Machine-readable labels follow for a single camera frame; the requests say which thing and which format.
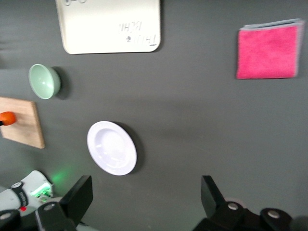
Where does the white round plate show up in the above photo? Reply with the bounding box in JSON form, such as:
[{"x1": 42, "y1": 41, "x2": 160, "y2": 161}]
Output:
[{"x1": 86, "y1": 120, "x2": 138, "y2": 177}]

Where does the cream bear print tray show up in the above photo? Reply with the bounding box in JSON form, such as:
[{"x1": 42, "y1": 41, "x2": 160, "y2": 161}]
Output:
[{"x1": 55, "y1": 0, "x2": 162, "y2": 55}]

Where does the wooden cutting board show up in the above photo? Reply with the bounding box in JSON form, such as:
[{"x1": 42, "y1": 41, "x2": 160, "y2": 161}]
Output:
[{"x1": 0, "y1": 96, "x2": 46, "y2": 149}]

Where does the orange fruit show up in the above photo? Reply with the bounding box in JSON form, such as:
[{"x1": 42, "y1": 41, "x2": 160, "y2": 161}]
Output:
[{"x1": 0, "y1": 111, "x2": 17, "y2": 127}]

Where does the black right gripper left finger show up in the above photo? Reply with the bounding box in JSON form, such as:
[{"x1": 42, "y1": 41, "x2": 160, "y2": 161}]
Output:
[{"x1": 35, "y1": 175, "x2": 94, "y2": 231}]

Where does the dark grey table cover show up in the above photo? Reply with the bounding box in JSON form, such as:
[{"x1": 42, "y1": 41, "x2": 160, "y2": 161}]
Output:
[{"x1": 0, "y1": 0, "x2": 308, "y2": 231}]

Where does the pink folded cloth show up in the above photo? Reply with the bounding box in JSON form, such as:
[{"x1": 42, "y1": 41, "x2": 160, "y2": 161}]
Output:
[{"x1": 235, "y1": 18, "x2": 306, "y2": 80}]

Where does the pale green bowl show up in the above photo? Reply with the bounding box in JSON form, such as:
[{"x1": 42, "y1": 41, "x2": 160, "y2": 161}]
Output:
[{"x1": 28, "y1": 63, "x2": 62, "y2": 100}]

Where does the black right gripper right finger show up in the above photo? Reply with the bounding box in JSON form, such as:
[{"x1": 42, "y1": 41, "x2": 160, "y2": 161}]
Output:
[{"x1": 200, "y1": 175, "x2": 246, "y2": 224}]

